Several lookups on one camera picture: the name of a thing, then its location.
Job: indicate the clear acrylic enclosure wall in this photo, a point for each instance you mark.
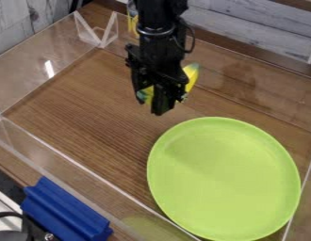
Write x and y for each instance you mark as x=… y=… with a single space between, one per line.
x=72 y=125

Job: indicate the yellow toy banana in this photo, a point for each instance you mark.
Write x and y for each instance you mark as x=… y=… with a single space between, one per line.
x=192 y=70

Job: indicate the yellow labelled tin can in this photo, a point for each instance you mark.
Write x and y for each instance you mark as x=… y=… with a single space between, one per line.
x=132 y=20

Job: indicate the blue plastic block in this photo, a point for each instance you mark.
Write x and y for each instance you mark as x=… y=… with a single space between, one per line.
x=63 y=214

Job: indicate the lime green plate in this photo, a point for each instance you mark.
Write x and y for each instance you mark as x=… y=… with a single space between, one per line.
x=223 y=179

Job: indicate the clear acrylic triangle bracket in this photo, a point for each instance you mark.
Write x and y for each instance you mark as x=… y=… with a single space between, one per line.
x=100 y=37

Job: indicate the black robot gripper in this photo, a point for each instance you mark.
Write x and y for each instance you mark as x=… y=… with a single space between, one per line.
x=155 y=63

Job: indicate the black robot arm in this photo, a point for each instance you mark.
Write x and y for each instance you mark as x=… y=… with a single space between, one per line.
x=162 y=14

